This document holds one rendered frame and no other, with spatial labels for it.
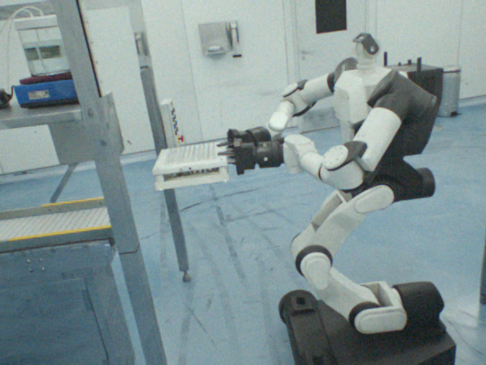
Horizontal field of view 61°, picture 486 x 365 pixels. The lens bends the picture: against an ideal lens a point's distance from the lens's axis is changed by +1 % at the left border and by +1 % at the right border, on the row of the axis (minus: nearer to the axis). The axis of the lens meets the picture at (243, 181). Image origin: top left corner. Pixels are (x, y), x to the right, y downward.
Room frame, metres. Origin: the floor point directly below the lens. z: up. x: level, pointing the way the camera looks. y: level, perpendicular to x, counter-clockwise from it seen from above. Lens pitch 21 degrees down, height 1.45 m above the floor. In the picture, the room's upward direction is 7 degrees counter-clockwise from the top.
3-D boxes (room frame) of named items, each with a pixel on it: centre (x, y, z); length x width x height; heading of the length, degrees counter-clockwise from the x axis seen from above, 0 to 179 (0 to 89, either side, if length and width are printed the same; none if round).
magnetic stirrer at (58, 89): (1.42, 0.57, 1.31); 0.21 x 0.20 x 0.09; 1
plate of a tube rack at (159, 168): (1.39, 0.17, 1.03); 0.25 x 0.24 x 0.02; 1
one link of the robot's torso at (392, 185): (1.40, -0.48, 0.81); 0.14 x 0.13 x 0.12; 1
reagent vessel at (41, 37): (1.41, 0.57, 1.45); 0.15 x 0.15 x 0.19
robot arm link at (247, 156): (1.32, -0.04, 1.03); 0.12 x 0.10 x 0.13; 83
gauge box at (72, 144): (1.50, 0.55, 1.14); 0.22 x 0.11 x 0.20; 91
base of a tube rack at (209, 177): (1.39, 0.17, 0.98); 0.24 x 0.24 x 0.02; 1
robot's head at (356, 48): (1.40, -0.45, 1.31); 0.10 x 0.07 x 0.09; 1
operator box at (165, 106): (2.24, 0.37, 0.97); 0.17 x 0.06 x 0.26; 1
